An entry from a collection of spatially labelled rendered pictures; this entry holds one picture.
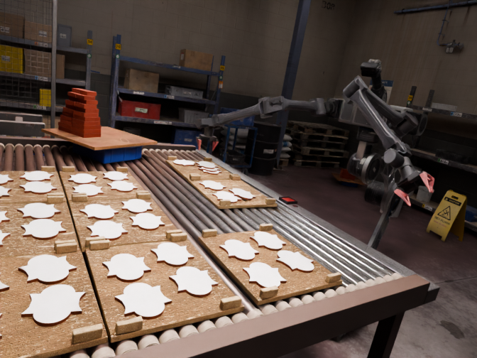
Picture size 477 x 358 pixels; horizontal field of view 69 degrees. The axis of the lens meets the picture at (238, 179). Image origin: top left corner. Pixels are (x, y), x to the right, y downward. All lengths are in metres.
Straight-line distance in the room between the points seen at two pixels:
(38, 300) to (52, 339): 0.13
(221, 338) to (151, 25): 6.35
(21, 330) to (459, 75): 6.57
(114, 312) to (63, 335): 0.12
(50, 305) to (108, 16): 6.11
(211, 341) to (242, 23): 6.90
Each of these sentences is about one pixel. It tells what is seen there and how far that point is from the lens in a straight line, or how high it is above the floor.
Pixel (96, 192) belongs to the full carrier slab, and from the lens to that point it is 1.66.
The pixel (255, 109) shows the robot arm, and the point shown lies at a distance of 2.02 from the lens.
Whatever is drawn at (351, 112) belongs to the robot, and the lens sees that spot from 2.30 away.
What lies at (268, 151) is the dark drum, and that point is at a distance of 6.04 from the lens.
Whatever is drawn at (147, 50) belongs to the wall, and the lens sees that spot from 6.85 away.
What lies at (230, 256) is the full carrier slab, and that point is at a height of 0.94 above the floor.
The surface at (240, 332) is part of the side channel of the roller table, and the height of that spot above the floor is 0.95.
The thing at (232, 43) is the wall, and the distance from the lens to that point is 7.33.
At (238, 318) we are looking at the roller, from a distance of 0.99.
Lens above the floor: 1.52
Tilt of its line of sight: 16 degrees down
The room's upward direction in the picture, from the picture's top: 10 degrees clockwise
